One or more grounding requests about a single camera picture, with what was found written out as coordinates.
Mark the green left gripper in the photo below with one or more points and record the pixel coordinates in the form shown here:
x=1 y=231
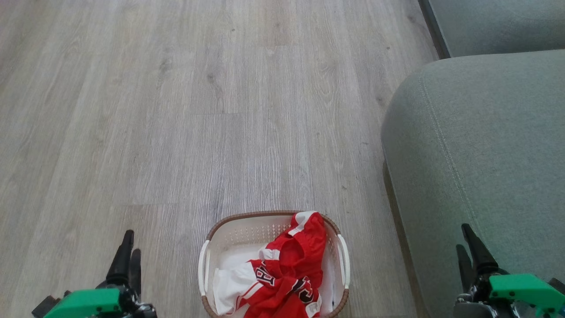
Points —
x=84 y=304

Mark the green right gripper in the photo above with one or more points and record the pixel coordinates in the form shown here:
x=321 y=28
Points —
x=523 y=291

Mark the red and white jersey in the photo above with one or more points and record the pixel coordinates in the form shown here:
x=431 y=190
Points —
x=295 y=260

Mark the grey-green sofa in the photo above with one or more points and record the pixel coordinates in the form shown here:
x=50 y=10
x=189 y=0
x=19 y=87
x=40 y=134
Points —
x=485 y=145

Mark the white laundry basket brown rim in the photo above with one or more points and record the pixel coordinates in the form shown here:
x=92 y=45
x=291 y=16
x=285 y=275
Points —
x=247 y=234

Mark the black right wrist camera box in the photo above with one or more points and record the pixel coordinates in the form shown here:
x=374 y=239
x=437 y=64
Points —
x=558 y=285

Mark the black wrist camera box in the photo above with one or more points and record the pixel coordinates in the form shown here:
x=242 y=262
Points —
x=558 y=285
x=45 y=305

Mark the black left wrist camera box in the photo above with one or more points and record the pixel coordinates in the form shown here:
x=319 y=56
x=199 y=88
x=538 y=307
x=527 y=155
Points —
x=45 y=305

